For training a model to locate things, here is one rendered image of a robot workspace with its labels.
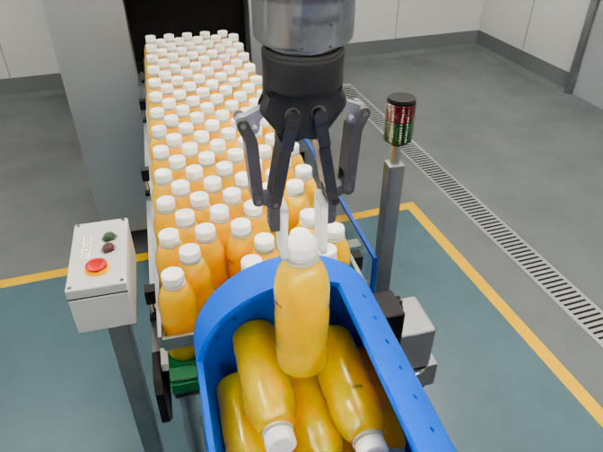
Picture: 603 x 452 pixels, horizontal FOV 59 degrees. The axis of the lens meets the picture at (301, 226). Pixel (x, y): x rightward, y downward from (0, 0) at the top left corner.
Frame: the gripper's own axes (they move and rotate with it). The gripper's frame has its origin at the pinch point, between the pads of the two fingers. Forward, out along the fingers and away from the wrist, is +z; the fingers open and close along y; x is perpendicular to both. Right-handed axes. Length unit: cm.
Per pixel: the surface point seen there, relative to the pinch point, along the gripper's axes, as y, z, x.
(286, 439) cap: -4.3, 24.1, -10.3
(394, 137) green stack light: 34, 18, 51
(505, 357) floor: 105, 136, 73
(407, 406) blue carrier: 7.9, 14.2, -15.7
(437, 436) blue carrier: 10.1, 15.9, -18.8
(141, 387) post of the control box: -27, 63, 34
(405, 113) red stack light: 36, 13, 51
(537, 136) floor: 238, 138, 247
